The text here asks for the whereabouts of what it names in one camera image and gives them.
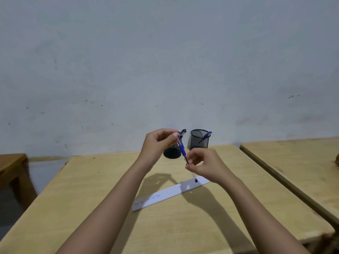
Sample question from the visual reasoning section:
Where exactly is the person's left hand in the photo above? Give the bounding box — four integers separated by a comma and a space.
136, 128, 180, 171

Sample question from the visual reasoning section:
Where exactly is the person's right hand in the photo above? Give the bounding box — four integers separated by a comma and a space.
185, 148, 235, 187

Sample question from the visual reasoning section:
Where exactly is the black mesh cup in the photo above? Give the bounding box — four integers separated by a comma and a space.
163, 134, 186, 159
190, 129, 210, 151

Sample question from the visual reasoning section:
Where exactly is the blue pen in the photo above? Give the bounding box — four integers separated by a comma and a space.
198, 131, 213, 144
177, 134, 198, 183

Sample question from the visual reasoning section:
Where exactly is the white paper strip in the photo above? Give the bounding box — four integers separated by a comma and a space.
131, 176, 211, 212

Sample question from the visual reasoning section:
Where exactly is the person's left forearm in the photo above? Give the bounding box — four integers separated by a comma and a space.
55, 161, 157, 254

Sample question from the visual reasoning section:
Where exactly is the person's right forearm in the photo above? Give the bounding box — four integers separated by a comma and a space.
220, 176, 310, 254

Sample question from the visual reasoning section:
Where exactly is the light wooden side table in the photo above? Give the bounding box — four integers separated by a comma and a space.
239, 137, 339, 228

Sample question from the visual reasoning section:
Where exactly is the dark wooden side table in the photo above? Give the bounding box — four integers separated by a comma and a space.
0, 153, 37, 209

